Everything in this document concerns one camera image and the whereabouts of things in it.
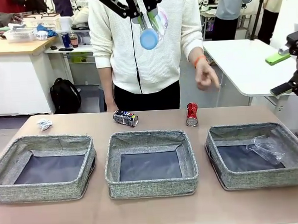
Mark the plastic bottle blue cap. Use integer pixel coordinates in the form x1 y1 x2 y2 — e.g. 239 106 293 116
137 7 171 52

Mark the white side desk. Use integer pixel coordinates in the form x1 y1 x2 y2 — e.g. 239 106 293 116
44 43 99 87

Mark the grey cloth pile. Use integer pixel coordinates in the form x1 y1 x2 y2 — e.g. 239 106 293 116
0 11 22 29

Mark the tall blue can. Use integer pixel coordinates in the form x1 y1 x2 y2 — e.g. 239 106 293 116
61 32 71 49

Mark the black earphone cable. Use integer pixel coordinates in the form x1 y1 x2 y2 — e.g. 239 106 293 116
130 17 143 95

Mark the black tripod pole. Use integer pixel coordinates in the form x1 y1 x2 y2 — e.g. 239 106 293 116
248 0 270 41

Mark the bystander in red top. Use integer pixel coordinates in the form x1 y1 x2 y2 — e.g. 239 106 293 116
0 0 27 15

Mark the wooden top desk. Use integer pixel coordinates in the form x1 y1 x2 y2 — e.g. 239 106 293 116
0 34 64 117

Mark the black backpack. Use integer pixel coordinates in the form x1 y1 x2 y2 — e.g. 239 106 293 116
49 76 82 115

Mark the bystander in light blue shirt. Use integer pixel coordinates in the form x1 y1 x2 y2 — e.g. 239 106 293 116
214 0 258 41

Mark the person's left forearm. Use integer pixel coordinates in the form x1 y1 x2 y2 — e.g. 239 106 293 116
186 45 206 63

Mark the grey fabric basket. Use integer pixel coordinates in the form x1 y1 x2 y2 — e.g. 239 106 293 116
204 120 298 192
0 132 99 204
102 128 200 200

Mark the white table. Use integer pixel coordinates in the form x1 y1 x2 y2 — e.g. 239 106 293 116
202 36 298 116

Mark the person's left hand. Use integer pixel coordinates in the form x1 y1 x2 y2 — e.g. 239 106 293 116
195 61 220 91

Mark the white paper cup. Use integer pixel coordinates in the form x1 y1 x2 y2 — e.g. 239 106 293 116
58 16 72 32

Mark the person's right forearm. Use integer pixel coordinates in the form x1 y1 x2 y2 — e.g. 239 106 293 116
96 67 115 107

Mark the white fluffy cloth pile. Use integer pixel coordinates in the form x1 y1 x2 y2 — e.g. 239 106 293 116
70 6 90 28

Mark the bystander in cream top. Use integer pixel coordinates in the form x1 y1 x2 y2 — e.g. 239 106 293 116
255 0 290 46

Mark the orange wristband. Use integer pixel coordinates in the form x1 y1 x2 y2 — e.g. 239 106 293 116
193 55 208 69

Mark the crushed red soda can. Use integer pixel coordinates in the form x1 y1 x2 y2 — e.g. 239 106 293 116
185 102 200 128

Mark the clear plastic wrap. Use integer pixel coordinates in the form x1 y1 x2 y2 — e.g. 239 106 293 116
245 133 287 167

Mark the crushed black Pepsi can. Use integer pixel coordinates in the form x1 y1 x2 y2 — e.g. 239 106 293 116
112 109 140 129

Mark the white slatted crate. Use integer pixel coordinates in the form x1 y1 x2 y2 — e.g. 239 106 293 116
22 13 62 33

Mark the crumpled white paper ball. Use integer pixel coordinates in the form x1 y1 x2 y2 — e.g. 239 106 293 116
36 119 53 132

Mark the blue cloth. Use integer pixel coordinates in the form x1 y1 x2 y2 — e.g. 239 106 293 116
35 23 58 40

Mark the white plastic tray basket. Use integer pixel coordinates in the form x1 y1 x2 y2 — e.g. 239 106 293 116
4 27 36 44

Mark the dark drink cup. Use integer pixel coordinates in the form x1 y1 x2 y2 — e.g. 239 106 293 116
69 32 80 48

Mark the person in white sweater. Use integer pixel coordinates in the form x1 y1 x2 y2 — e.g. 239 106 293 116
87 0 207 114

